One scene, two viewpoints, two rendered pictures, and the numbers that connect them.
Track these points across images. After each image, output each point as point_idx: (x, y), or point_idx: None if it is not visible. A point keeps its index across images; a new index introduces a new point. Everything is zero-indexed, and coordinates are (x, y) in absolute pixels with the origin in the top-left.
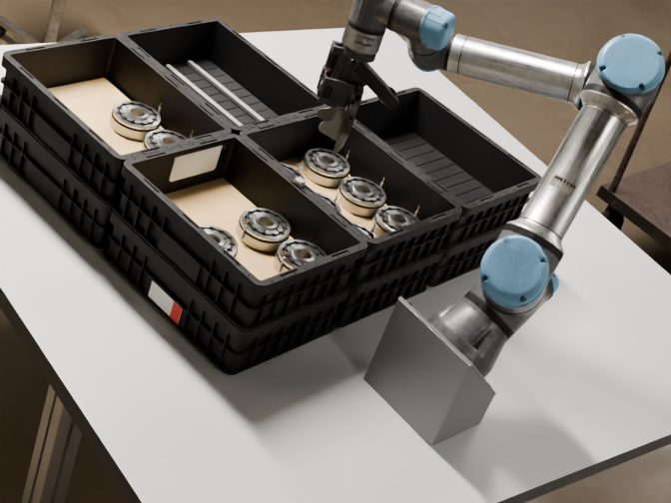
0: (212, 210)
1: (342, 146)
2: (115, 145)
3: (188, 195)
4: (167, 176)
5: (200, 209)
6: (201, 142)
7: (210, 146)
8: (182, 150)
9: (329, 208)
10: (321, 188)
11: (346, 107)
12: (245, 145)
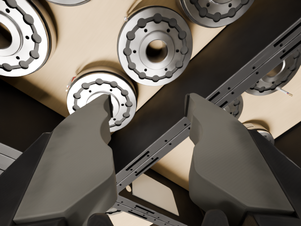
0: (178, 148)
1: (201, 97)
2: (117, 214)
3: (162, 166)
4: (174, 197)
5: (180, 156)
6: (150, 213)
7: (146, 203)
8: (174, 220)
9: (262, 61)
10: (64, 34)
11: (101, 202)
12: (130, 183)
